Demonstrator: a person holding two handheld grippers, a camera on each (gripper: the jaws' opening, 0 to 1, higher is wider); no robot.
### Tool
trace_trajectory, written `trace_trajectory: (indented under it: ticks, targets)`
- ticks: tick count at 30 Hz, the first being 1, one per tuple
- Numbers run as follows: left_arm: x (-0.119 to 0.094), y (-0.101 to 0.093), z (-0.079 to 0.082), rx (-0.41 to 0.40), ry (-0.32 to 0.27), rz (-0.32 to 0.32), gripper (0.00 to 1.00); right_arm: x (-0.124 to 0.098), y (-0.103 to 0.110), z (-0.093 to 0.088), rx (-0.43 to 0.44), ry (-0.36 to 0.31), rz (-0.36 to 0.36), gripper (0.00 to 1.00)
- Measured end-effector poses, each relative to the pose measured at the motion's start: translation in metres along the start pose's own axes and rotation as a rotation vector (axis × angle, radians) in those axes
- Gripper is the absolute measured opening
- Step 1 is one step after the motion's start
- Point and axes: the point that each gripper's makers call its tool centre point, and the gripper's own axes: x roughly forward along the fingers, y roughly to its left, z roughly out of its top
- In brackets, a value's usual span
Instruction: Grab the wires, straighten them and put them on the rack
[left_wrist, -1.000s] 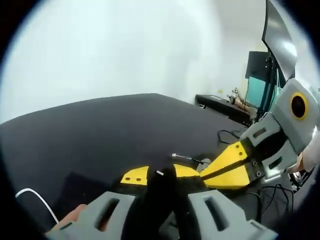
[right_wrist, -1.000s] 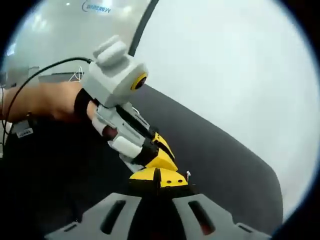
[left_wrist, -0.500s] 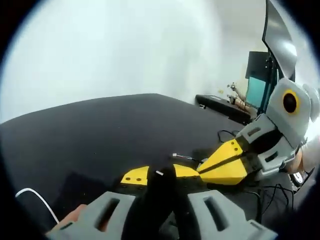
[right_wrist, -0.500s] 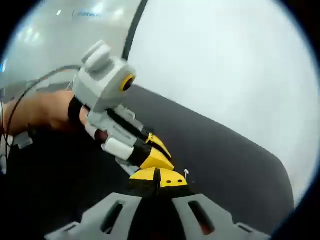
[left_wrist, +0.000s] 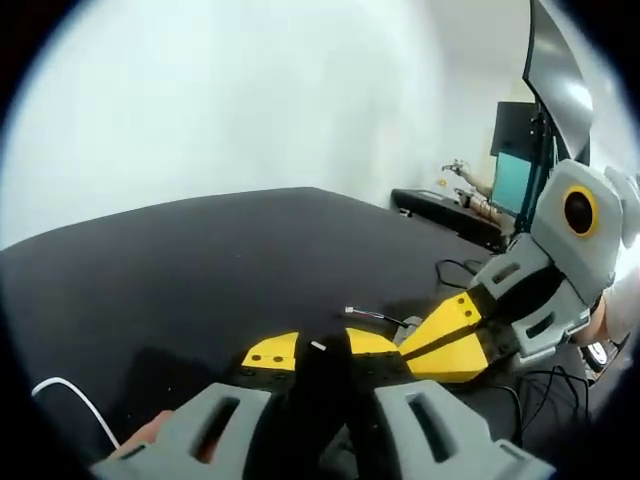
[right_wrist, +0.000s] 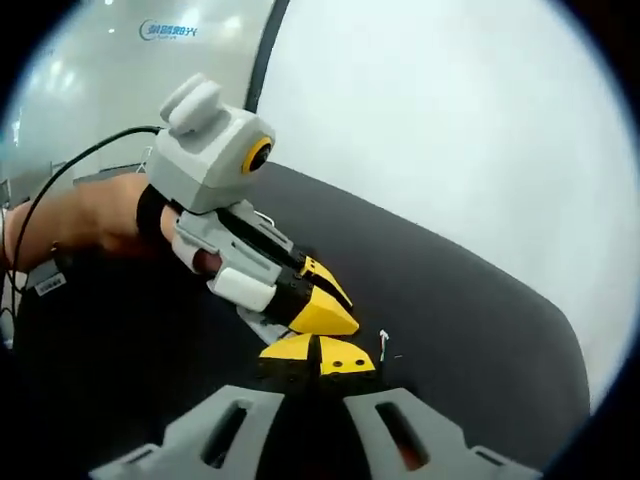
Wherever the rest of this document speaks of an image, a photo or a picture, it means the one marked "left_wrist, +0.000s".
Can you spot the person's left hand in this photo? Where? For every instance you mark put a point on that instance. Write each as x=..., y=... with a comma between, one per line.
x=150, y=430

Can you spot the small black monitor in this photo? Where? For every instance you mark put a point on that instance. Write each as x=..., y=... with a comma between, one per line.
x=512, y=127

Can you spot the teal panel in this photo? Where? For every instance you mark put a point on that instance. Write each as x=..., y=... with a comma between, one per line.
x=510, y=185

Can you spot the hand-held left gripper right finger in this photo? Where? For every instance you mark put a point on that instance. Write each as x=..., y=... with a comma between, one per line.
x=450, y=440

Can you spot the person's torso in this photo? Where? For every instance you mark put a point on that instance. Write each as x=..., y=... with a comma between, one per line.
x=622, y=305

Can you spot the person's right hand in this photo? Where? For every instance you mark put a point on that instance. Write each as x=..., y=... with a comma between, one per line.
x=595, y=327

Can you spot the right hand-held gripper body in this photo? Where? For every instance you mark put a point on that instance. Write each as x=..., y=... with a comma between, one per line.
x=555, y=235

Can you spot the black case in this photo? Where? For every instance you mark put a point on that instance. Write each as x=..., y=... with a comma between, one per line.
x=440, y=210

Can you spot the large black monitor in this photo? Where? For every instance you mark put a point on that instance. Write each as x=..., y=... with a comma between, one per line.
x=560, y=75

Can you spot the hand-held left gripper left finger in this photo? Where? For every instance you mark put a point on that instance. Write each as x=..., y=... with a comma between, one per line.
x=200, y=430

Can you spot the white plastic box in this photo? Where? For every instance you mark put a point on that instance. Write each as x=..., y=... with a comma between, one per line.
x=596, y=356

